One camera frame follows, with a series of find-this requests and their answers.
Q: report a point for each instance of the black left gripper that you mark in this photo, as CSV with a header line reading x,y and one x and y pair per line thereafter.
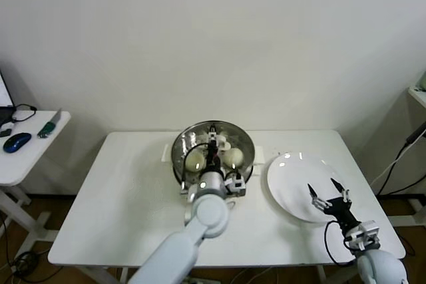
x,y
213,161

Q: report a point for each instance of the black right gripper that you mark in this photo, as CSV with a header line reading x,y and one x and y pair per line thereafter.
x,y
341,214

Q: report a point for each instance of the white steamed baozi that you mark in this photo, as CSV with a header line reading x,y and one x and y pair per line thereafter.
x,y
193,161
233,157

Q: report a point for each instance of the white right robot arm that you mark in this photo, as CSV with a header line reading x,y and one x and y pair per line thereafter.
x,y
382,267

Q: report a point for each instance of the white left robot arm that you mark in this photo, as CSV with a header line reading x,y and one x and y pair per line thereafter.
x,y
206,211

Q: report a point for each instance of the steel steamer basket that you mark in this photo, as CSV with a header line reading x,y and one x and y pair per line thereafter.
x,y
167,154

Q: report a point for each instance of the white round plate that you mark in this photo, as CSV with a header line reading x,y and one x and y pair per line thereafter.
x,y
293,181

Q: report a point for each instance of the white table leg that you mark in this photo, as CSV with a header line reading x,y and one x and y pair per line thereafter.
x,y
124,275
322,272

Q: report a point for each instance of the white side table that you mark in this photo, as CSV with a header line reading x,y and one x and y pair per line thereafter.
x,y
30,161

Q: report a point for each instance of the blue computer mouse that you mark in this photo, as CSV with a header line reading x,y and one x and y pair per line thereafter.
x,y
17,141

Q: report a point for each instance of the small black adapter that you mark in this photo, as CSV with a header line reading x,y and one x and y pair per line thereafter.
x,y
5,133

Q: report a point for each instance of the black laptop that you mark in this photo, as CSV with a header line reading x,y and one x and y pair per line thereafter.
x,y
4,112

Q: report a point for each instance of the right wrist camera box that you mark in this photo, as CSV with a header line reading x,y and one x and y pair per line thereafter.
x,y
364,235

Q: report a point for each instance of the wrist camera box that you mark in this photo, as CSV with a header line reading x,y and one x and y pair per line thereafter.
x,y
237,184
364,235

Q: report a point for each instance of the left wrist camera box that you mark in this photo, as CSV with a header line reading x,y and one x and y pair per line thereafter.
x,y
237,184

